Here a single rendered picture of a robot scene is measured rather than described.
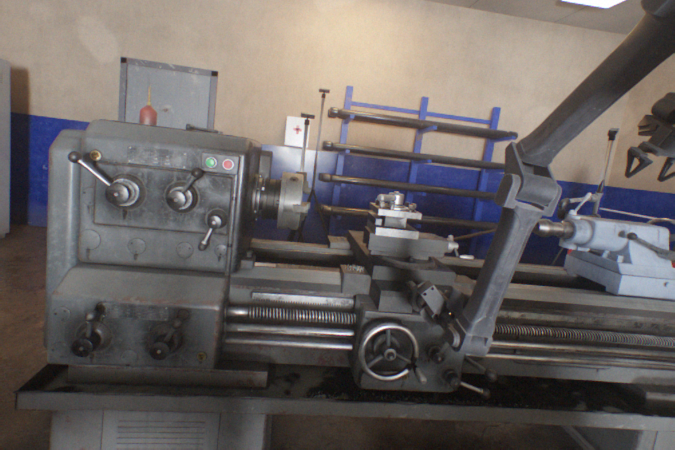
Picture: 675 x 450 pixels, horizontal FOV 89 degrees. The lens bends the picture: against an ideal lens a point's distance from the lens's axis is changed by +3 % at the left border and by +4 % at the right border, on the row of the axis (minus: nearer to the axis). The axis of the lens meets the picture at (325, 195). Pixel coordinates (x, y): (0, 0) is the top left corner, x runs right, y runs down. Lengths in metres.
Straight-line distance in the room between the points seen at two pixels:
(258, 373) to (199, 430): 0.29
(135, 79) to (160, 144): 3.60
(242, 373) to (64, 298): 0.65
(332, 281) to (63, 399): 0.95
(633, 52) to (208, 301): 1.19
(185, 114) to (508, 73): 4.27
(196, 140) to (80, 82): 3.96
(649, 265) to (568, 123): 1.49
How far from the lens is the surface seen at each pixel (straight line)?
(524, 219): 0.81
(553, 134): 0.79
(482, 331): 0.89
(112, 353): 1.39
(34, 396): 1.56
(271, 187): 1.43
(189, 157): 1.26
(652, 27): 0.73
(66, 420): 1.71
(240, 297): 1.39
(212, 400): 1.40
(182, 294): 1.27
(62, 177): 1.43
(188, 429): 1.61
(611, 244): 2.10
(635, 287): 2.13
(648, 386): 2.25
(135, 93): 4.85
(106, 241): 1.40
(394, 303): 1.25
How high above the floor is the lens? 1.31
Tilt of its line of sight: 7 degrees down
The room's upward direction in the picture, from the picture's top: 7 degrees clockwise
